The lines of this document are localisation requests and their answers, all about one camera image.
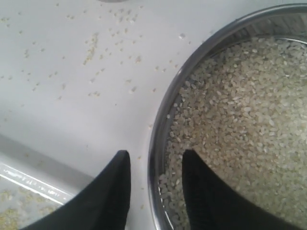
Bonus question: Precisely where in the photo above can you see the yellow fine grains on tray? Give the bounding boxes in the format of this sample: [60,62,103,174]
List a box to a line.
[0,187,61,230]

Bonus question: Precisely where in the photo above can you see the white rectangular plastic tray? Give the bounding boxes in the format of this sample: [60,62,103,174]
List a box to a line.
[0,134,94,230]

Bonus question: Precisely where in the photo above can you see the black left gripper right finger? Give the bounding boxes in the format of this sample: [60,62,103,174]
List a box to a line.
[182,149,297,230]

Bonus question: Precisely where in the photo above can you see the round steel mesh sieve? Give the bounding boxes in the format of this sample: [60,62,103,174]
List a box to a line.
[147,2,307,230]

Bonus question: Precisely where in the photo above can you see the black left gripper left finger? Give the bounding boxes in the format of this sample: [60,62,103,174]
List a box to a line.
[26,150,131,230]

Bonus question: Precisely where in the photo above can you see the yellow grain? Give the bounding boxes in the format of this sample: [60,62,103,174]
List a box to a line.
[159,38,307,230]

